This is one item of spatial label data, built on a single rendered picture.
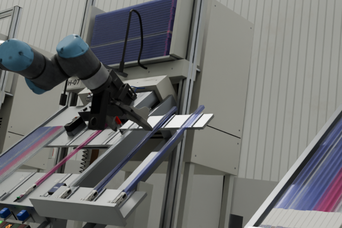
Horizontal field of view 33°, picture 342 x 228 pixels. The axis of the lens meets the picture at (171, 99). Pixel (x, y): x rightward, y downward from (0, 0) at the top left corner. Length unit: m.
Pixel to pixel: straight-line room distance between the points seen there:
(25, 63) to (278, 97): 3.84
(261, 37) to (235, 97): 2.79
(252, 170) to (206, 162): 2.63
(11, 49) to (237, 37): 1.38
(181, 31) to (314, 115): 2.91
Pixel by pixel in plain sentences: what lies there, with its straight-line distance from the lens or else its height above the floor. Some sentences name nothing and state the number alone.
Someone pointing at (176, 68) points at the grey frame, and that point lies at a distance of 2.26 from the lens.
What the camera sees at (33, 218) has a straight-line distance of 1.95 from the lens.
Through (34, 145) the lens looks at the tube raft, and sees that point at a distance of 2.45.
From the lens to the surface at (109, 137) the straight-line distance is 2.15.
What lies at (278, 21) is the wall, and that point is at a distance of 5.36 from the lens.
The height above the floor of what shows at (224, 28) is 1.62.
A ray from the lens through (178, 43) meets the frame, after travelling 2.28.
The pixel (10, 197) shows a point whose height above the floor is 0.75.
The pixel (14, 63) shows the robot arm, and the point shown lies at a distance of 1.45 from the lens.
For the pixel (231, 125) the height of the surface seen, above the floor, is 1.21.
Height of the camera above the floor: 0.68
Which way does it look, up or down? 14 degrees up
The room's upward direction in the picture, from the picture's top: 8 degrees clockwise
